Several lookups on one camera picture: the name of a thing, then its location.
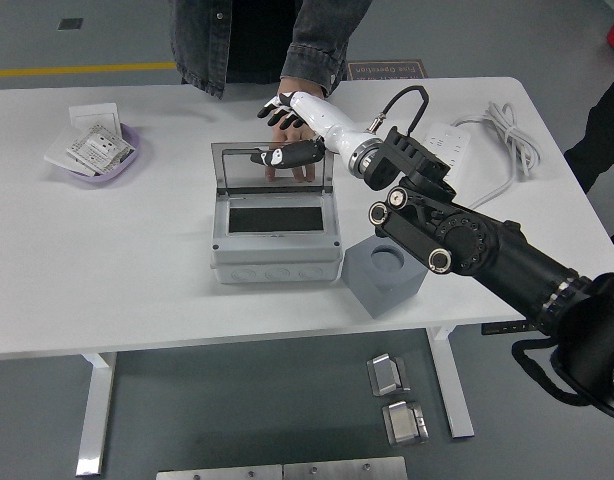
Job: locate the person's left hand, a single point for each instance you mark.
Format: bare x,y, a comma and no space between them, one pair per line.
289,136

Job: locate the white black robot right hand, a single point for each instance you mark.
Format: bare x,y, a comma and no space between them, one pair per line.
327,122

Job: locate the transparent hinged box lid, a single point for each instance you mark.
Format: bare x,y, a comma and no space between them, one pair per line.
242,170

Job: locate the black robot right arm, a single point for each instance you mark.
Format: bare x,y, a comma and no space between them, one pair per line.
487,240

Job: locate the person's left forearm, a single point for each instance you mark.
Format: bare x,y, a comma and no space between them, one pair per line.
317,50

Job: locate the grey plastic junction box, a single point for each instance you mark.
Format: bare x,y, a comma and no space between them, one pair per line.
277,252

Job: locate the grey cube with round hole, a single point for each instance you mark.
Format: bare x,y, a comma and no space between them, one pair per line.
387,295

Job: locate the dark floor sign with text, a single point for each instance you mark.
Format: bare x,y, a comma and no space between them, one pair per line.
387,70

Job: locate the white power strip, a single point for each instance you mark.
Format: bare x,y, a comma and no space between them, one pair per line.
449,142

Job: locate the printed white socket panel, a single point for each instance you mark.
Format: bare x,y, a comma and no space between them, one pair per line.
99,145

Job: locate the flat white cover plate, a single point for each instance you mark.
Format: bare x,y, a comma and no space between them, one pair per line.
62,161

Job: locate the black floor hatch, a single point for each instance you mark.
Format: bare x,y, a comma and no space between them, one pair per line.
70,23

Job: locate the silver metal foot block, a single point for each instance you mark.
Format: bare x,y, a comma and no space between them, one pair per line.
404,422
387,375

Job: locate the black table control panel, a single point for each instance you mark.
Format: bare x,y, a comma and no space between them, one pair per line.
507,328

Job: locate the white table leg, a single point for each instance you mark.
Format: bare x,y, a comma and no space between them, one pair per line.
459,415
94,415

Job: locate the plain white switch plate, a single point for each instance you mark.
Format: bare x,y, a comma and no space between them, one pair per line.
94,114

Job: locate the grey metal base plate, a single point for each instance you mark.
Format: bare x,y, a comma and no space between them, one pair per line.
219,473
344,469

